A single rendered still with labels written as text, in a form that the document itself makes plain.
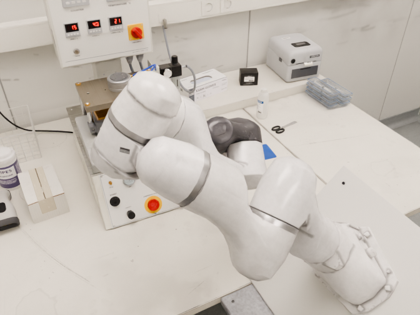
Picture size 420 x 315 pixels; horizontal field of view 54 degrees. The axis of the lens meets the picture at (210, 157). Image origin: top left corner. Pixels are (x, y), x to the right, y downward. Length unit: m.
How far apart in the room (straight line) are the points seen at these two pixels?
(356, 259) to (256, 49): 1.52
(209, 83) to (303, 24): 0.73
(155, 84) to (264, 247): 0.35
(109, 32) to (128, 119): 0.80
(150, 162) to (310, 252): 0.41
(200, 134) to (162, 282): 0.52
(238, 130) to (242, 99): 0.96
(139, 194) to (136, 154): 0.67
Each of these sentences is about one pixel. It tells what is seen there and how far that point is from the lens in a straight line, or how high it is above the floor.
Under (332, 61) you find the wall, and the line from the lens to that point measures 2.70.
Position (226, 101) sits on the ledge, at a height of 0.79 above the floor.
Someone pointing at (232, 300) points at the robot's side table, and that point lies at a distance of 1.21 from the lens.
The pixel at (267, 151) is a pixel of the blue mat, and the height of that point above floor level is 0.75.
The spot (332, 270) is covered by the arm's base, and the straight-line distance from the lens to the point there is 1.01.
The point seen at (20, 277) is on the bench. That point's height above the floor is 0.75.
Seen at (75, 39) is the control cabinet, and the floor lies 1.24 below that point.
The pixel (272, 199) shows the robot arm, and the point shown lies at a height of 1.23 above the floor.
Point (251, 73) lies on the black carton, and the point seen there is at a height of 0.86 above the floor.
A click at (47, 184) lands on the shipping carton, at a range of 1.51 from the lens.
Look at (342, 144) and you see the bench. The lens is 1.82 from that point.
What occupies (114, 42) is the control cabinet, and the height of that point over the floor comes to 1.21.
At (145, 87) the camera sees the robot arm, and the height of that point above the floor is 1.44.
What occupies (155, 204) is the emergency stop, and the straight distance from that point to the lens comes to 1.40.
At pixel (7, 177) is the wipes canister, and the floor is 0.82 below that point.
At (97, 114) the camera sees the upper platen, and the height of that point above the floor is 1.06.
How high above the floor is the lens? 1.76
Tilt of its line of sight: 38 degrees down
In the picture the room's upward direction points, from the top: straight up
